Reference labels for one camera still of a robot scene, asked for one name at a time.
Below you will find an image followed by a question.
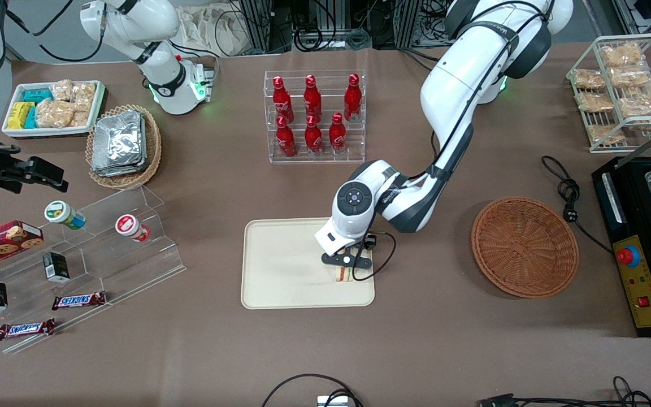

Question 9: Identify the oval brown wicker basket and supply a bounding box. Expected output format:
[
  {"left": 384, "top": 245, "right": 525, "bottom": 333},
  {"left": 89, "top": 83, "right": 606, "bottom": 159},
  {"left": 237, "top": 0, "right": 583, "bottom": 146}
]
[{"left": 85, "top": 104, "right": 162, "bottom": 190}]

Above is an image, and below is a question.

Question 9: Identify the green lid cup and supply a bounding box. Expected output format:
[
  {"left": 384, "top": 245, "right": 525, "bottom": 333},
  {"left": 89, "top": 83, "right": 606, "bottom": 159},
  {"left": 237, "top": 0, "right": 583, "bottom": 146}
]
[{"left": 45, "top": 201, "right": 86, "bottom": 230}]

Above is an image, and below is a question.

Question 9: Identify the white snack crate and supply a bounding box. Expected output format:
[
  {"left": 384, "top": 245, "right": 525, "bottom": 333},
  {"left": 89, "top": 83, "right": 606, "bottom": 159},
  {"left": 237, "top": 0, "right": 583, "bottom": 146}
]
[{"left": 2, "top": 80, "right": 106, "bottom": 140}]

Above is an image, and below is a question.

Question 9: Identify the black cable with connector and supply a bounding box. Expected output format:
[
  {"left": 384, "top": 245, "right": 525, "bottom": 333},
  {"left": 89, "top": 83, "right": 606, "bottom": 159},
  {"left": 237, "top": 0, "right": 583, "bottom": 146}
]
[{"left": 478, "top": 376, "right": 651, "bottom": 407}]

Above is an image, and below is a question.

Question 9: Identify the aluminium frame post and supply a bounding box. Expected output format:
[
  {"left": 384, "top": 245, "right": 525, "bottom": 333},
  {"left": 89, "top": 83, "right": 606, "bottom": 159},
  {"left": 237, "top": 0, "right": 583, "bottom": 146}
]
[
  {"left": 239, "top": 0, "right": 292, "bottom": 53},
  {"left": 393, "top": 0, "right": 422, "bottom": 49}
]

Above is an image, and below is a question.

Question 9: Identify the red lid cup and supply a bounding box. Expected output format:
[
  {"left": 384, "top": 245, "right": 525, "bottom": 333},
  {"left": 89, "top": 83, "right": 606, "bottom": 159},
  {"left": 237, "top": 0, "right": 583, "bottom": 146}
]
[{"left": 115, "top": 214, "right": 151, "bottom": 243}]

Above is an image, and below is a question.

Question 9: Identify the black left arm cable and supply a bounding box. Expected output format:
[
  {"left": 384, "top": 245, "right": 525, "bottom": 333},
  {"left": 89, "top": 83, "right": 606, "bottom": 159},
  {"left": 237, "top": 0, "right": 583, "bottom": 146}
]
[{"left": 359, "top": 0, "right": 555, "bottom": 279}]

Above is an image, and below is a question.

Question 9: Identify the clear acrylic bottle rack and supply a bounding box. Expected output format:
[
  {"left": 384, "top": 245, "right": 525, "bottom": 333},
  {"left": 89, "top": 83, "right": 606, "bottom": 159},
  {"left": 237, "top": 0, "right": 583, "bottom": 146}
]
[{"left": 263, "top": 70, "right": 367, "bottom": 164}]

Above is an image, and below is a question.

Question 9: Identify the black machine with yellow panel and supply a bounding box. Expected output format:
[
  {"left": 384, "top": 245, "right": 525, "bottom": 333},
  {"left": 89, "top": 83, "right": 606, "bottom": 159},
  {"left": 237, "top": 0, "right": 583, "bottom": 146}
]
[{"left": 592, "top": 116, "right": 651, "bottom": 338}]

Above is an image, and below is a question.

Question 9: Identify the yellow snack pack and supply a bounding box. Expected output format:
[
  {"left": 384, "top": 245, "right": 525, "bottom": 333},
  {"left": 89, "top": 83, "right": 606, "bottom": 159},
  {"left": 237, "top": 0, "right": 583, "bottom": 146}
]
[{"left": 7, "top": 102, "right": 35, "bottom": 131}]

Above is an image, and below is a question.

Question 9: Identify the round brown wicker basket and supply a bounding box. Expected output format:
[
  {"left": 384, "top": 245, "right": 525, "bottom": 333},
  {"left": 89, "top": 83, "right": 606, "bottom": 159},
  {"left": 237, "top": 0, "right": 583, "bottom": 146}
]
[{"left": 471, "top": 196, "right": 579, "bottom": 299}]

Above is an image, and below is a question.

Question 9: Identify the wrapped bread pack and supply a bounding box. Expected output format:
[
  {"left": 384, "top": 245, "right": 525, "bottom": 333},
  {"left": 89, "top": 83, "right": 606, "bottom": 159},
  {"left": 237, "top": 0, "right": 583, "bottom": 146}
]
[
  {"left": 587, "top": 124, "right": 626, "bottom": 145},
  {"left": 574, "top": 69, "right": 606, "bottom": 90},
  {"left": 619, "top": 85, "right": 651, "bottom": 117},
  {"left": 610, "top": 67, "right": 651, "bottom": 87},
  {"left": 578, "top": 92, "right": 614, "bottom": 112},
  {"left": 601, "top": 44, "right": 643, "bottom": 68}
]

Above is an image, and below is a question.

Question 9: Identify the clear acrylic stepped display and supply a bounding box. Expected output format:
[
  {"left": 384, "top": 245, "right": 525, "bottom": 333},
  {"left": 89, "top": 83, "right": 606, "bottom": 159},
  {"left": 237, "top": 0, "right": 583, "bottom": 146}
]
[{"left": 0, "top": 184, "right": 188, "bottom": 356}]

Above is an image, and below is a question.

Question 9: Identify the red cola bottle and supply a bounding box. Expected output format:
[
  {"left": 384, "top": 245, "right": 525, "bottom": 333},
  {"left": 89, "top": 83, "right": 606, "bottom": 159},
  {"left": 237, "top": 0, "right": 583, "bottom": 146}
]
[
  {"left": 276, "top": 116, "right": 297, "bottom": 158},
  {"left": 344, "top": 73, "right": 362, "bottom": 122},
  {"left": 329, "top": 112, "right": 347, "bottom": 155},
  {"left": 305, "top": 115, "right": 323, "bottom": 157},
  {"left": 273, "top": 76, "right": 294, "bottom": 122},
  {"left": 304, "top": 75, "right": 322, "bottom": 119}
]

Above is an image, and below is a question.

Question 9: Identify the snickers bar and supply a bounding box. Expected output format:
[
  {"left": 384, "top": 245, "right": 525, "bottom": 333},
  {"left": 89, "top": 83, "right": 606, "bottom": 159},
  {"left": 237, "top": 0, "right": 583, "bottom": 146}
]
[
  {"left": 51, "top": 291, "right": 107, "bottom": 311},
  {"left": 0, "top": 318, "right": 56, "bottom": 341}
]

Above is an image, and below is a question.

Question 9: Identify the cream rectangular tray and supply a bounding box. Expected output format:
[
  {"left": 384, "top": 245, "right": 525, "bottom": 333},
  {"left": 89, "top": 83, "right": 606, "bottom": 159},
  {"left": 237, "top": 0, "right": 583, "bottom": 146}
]
[{"left": 241, "top": 216, "right": 376, "bottom": 310}]

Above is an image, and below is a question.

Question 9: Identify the silver foil container stack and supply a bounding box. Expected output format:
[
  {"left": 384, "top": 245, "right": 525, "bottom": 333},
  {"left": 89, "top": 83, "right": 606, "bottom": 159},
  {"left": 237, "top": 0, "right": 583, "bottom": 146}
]
[{"left": 91, "top": 110, "right": 147, "bottom": 177}]

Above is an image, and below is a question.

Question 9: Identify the black looped cable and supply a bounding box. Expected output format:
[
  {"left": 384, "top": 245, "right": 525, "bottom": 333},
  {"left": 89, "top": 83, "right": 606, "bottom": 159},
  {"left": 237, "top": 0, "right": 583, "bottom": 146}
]
[{"left": 261, "top": 373, "right": 364, "bottom": 407}]

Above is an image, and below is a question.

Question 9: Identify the white wire rack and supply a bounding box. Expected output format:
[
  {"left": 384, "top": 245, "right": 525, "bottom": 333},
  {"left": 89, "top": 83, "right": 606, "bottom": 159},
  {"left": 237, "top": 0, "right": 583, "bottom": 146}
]
[{"left": 566, "top": 34, "right": 651, "bottom": 154}]

